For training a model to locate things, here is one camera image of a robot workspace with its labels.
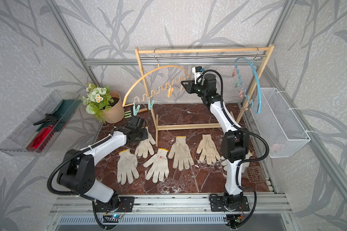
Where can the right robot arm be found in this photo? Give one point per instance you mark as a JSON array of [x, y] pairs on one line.
[[209, 86]]

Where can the floor drain grate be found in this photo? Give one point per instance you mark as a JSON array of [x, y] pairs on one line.
[[255, 174]]

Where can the white wire basket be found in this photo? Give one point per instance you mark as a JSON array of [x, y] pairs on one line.
[[278, 125]]

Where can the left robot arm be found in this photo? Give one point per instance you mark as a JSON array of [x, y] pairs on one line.
[[76, 174]]

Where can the green garden fork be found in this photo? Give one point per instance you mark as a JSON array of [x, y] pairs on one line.
[[128, 114]]

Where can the orange clothespin clip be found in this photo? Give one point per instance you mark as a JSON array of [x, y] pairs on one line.
[[170, 92]]

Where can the green trowel scoop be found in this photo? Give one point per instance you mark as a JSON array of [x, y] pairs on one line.
[[60, 116]]

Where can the red spray bottle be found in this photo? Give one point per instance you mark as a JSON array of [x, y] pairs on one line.
[[44, 135]]

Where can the wooden clothes rack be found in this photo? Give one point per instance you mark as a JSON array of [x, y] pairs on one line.
[[268, 51]]

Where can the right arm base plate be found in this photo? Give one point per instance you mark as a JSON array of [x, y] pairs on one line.
[[229, 203]]

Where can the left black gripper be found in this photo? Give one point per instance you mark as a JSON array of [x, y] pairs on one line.
[[145, 135]]

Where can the blue clip hanger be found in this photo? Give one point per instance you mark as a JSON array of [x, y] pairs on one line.
[[243, 92]]

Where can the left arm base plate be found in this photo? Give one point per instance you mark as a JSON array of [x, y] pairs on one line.
[[121, 204]]

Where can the white glove red spot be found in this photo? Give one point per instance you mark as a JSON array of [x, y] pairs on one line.
[[159, 166]]

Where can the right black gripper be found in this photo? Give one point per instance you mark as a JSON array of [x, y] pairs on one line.
[[190, 86]]

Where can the clear plastic wall bin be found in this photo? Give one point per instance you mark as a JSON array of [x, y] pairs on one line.
[[15, 144]]

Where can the potted white flower plant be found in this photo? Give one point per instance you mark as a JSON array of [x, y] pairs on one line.
[[103, 103]]

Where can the teal clothespin clip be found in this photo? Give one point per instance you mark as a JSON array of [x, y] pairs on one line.
[[135, 109]]

